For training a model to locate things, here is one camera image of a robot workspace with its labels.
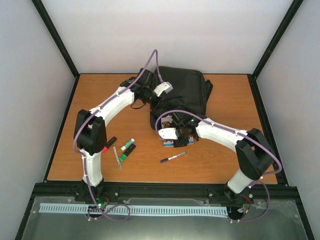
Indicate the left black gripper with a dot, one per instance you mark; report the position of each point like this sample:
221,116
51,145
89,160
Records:
158,104

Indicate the pink highlighter marker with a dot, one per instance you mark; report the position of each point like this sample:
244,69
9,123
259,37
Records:
109,144

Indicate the white green glue stick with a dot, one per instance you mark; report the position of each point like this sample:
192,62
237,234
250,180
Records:
127,144

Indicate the light blue cable duct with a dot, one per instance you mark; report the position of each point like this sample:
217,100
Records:
136,210

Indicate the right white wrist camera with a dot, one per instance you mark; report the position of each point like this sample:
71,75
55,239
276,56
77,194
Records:
168,133

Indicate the green highlighter marker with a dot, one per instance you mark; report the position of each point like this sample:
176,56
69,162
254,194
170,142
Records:
127,152

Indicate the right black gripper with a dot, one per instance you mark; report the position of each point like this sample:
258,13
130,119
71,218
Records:
180,143

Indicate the black student backpack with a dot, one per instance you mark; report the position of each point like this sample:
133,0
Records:
190,92

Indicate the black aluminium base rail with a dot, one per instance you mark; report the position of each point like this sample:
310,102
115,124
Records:
117,191

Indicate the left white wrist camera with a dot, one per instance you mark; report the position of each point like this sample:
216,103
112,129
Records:
164,87

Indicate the dog picture book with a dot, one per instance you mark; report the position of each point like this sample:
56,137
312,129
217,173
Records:
168,122

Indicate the clear silver pen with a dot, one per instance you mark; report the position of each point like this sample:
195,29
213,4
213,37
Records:
117,157

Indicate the blue white pen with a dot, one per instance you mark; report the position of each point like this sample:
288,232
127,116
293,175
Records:
173,157

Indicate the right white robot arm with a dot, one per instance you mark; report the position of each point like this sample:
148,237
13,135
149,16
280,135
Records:
256,158

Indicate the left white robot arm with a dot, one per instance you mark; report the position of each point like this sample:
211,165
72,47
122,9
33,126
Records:
90,136

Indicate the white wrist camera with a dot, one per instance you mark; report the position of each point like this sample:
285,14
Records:
164,87
168,133

